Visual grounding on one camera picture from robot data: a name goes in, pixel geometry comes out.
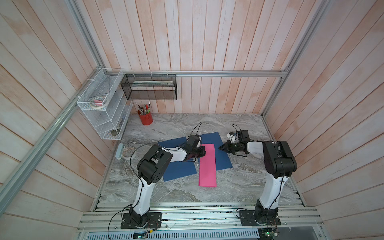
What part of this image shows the pink rectangular paper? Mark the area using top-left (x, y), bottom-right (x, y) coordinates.
top-left (199, 144), bottom-right (217, 188)

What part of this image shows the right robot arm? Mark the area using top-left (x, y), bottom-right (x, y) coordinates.
top-left (219, 130), bottom-right (297, 221)

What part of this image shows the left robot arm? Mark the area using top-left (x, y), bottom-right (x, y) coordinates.
top-left (130, 135), bottom-right (206, 219)

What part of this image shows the right blue paper sheet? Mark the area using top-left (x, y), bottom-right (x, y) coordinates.
top-left (201, 132), bottom-right (233, 171)

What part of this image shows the blue paper sheet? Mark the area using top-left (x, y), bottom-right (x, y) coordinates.
top-left (158, 137), bottom-right (197, 182)
top-left (201, 132), bottom-right (233, 171)

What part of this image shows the left blue paper sheet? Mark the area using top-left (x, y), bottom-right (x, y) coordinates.
top-left (158, 137), bottom-right (197, 182)

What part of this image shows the red pen cup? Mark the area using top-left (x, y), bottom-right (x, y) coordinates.
top-left (137, 103), bottom-right (153, 126)

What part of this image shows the tape roll on table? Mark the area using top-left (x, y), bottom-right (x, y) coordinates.
top-left (122, 146), bottom-right (137, 161)

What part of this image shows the tape roll in rack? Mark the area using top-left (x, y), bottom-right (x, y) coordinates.
top-left (89, 96), bottom-right (109, 110)

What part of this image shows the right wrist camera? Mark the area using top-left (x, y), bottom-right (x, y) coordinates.
top-left (227, 132), bottom-right (239, 143)

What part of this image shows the aluminium frame rail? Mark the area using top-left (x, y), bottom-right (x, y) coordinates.
top-left (77, 203), bottom-right (324, 232)

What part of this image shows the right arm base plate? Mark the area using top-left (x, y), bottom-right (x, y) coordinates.
top-left (236, 209), bottom-right (281, 227)

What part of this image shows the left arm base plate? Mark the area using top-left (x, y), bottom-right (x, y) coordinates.
top-left (121, 212), bottom-right (162, 230)

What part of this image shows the black mesh wall basket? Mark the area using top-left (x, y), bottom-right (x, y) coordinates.
top-left (121, 74), bottom-right (178, 101)

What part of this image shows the white wire shelf rack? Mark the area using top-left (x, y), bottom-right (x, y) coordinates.
top-left (77, 68), bottom-right (132, 140)

